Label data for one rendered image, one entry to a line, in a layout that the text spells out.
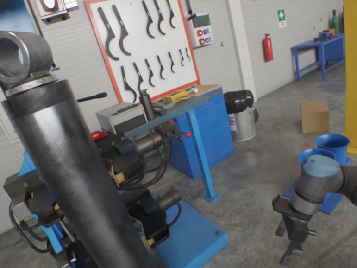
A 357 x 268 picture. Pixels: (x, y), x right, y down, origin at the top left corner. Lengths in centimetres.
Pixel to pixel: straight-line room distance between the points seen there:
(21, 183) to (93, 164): 71
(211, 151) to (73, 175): 213
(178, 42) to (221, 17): 113
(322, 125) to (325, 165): 263
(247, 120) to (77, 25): 261
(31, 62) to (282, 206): 85
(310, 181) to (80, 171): 69
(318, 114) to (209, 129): 149
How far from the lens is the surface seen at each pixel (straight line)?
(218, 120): 269
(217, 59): 426
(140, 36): 346
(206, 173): 211
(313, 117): 324
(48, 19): 114
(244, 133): 321
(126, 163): 114
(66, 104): 73
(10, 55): 87
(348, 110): 279
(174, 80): 363
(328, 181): 70
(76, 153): 74
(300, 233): 76
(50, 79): 75
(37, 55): 76
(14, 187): 143
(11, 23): 160
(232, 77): 453
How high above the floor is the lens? 145
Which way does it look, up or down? 22 degrees down
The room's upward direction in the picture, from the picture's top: 16 degrees counter-clockwise
